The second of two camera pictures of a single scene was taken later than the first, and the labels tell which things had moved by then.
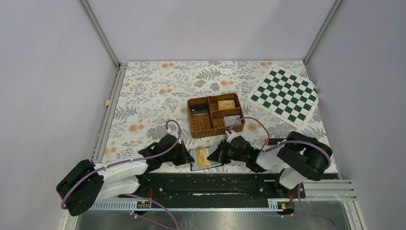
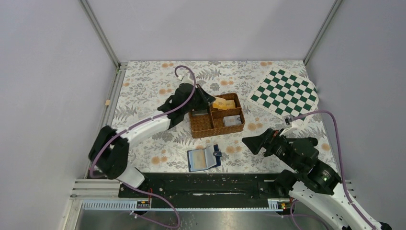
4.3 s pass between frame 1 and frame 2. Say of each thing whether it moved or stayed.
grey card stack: stayed
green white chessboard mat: stayed
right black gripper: moved
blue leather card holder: stayed
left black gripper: moved
